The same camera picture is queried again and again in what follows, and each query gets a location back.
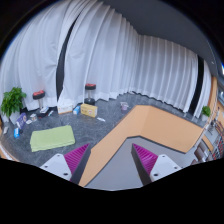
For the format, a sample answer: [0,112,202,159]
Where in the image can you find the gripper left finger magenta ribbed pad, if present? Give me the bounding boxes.
[39,143,92,185]

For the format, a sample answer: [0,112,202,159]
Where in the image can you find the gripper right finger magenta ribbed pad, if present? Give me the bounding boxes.
[130,143,183,187]

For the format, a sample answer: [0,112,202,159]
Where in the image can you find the green folded towel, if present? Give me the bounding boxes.
[30,125,75,152]

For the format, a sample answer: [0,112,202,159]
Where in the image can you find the light blue packet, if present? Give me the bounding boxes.
[73,105,81,115]

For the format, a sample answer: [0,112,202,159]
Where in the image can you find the white flat box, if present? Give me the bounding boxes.
[57,105,73,114]

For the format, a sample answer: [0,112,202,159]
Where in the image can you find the yellow cardboard box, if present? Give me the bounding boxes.
[81,104,98,118]

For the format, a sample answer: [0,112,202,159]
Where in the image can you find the pink transparent cup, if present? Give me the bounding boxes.
[120,102,129,111]

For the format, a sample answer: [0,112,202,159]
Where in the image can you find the purple blue box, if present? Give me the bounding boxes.
[16,112,27,129]

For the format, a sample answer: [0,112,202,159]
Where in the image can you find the left red black stool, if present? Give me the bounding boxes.
[32,90,49,117]

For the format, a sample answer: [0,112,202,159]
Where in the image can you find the red black stool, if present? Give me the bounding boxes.
[84,83,96,105]
[32,90,49,117]

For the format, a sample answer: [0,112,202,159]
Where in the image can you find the right red black stool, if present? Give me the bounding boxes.
[84,83,96,105]

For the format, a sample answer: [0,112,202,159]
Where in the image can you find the green potted plant right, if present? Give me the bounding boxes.
[202,106,211,121]

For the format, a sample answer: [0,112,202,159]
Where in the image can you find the green potted plant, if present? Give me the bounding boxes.
[0,87,26,124]
[202,106,211,121]

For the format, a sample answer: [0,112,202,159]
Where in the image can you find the green potted plant left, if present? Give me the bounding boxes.
[0,87,26,124]

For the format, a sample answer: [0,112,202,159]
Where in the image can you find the white curtain right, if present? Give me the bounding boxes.
[130,36,211,118]

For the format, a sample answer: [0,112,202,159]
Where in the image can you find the white curtain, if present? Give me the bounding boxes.
[0,0,81,110]
[58,0,139,105]
[130,36,211,118]

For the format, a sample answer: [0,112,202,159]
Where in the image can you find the white curtain left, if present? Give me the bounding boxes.
[0,0,81,110]

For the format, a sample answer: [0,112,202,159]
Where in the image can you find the white curtain middle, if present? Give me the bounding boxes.
[58,0,139,105]

